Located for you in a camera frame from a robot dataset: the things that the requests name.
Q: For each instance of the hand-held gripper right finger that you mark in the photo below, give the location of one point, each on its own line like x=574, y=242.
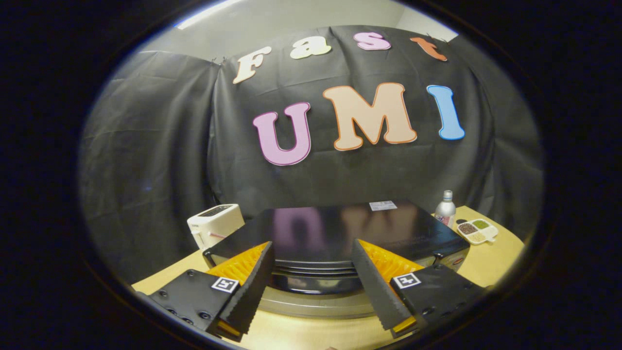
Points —
x=375, y=291

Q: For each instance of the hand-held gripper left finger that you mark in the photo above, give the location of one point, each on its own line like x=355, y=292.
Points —
x=251, y=291

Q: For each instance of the black toaster oven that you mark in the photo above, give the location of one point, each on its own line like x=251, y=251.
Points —
x=330, y=228

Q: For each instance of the white pop-up toaster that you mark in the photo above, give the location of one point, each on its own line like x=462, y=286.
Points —
x=218, y=223

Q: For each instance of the silver and pink bottle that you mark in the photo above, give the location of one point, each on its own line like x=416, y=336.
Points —
x=445, y=211

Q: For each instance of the white divided spice dish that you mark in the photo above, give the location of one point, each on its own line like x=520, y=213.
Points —
x=478, y=232

